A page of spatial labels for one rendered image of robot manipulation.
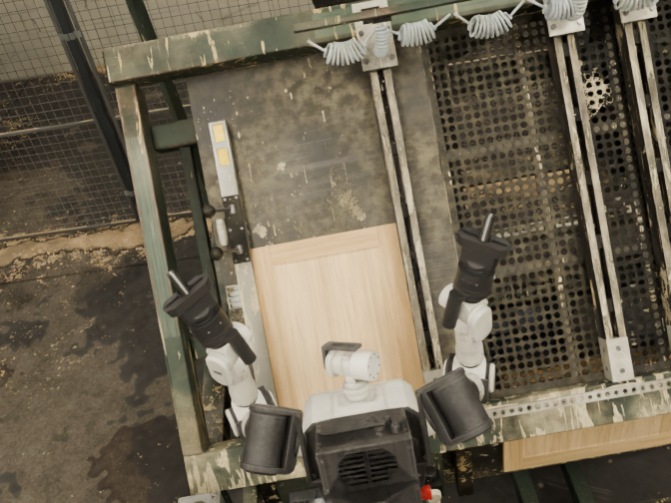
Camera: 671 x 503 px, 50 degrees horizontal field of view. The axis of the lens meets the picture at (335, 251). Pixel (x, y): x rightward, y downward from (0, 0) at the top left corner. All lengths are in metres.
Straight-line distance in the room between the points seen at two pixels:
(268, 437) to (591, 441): 1.47
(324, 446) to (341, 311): 0.69
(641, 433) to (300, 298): 1.38
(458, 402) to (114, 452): 2.22
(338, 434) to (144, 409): 2.20
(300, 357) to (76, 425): 1.82
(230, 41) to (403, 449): 1.23
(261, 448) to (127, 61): 1.16
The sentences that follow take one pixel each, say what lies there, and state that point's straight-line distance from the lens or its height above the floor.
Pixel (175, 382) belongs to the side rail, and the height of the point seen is 1.08.
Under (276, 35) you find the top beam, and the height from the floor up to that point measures 1.84.
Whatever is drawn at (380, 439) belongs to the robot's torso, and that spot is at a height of 1.42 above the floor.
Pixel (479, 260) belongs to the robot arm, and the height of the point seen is 1.55.
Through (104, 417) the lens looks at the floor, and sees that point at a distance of 3.73.
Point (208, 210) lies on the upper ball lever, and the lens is 2.03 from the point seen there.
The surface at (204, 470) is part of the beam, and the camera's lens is 2.25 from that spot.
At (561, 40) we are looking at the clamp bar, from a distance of 2.27.
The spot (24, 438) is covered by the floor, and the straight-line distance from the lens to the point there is 3.86.
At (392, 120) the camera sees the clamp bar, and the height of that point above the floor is 1.59.
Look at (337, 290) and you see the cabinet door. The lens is 2.14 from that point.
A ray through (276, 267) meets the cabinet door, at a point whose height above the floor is 1.28.
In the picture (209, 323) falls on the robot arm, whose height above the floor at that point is 1.52.
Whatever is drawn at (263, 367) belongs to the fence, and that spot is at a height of 1.07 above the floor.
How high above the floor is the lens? 2.66
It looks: 40 degrees down
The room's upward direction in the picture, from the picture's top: 11 degrees counter-clockwise
